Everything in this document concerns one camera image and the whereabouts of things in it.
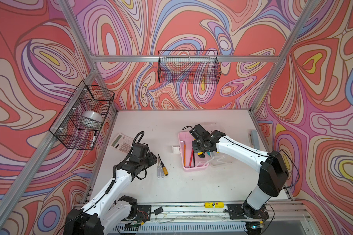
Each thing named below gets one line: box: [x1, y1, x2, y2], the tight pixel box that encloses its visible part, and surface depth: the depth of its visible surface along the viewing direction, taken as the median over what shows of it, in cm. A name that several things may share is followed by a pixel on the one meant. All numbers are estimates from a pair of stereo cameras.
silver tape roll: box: [81, 110, 104, 123], surface depth 75 cm
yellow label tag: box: [204, 202, 225, 209], surface depth 76 cm
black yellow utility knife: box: [197, 151, 206, 159], surface depth 86 cm
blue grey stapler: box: [248, 129, 260, 151], surface depth 100 cm
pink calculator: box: [109, 132, 134, 154], surface depth 100 cm
